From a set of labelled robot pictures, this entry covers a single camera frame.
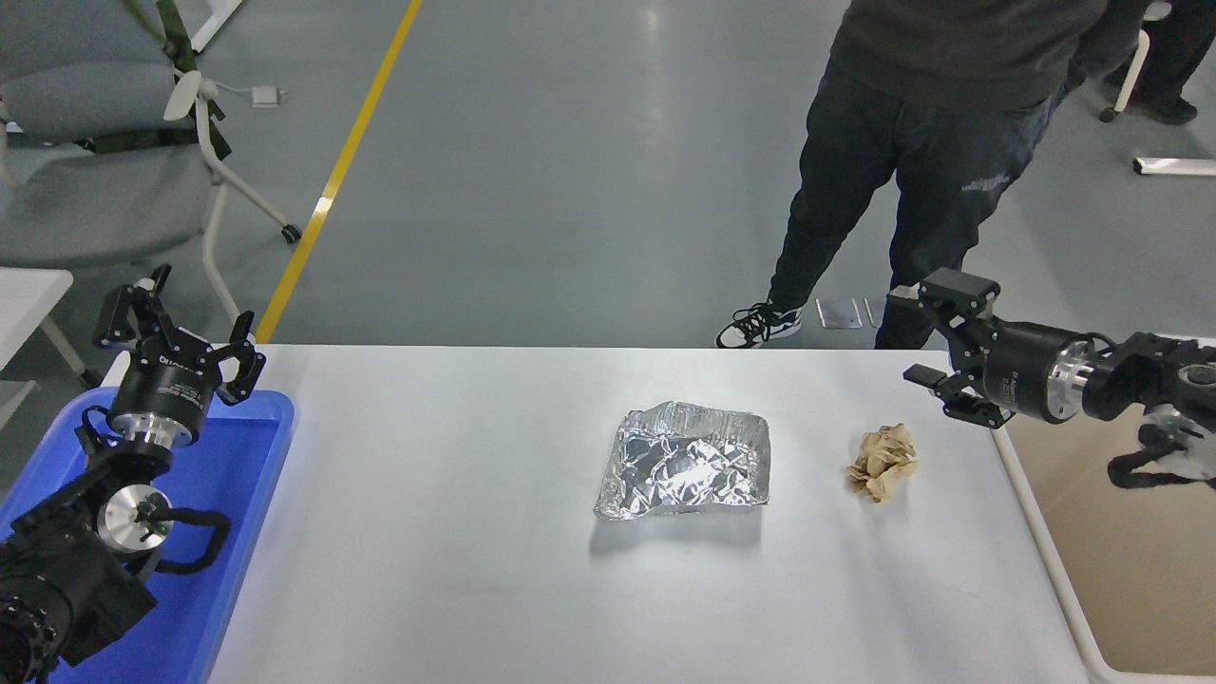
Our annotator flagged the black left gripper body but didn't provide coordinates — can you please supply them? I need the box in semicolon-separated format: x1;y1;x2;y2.
107;340;223;431

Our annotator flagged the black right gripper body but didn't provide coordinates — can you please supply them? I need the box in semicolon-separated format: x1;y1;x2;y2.
978;321;1074;426

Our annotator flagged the tan paper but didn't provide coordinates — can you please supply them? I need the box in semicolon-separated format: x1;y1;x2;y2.
846;423;920;504

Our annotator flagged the silver foil tray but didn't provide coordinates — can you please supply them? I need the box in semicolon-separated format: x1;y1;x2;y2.
594;400;771;521

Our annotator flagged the small white side table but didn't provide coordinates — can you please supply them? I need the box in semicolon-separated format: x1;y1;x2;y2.
0;269;101;428

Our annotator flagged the grey wheeled chair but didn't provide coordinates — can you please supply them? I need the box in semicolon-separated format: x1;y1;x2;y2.
0;0;305;324

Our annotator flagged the blue plastic tray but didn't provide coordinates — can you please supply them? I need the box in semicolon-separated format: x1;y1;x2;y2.
0;387;296;684

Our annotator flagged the standing person with sneakers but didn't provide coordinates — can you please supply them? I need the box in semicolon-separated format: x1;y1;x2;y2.
714;0;1146;351

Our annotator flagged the large pale plastic bin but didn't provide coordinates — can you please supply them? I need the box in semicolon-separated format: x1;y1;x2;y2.
988;408;1216;684

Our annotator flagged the long white furniture foot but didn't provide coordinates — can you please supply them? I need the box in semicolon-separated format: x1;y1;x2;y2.
1132;157;1216;177

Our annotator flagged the white framed wheeled chair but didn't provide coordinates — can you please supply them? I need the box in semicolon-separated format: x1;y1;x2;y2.
1099;0;1174;123

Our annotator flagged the white slanted table leg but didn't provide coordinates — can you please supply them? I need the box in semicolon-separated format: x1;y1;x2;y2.
193;0;248;50

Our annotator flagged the person with dark shoes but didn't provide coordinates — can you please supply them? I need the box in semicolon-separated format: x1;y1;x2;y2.
1102;0;1216;126

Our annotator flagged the green strap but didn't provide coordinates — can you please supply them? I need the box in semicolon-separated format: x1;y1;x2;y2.
81;0;234;158

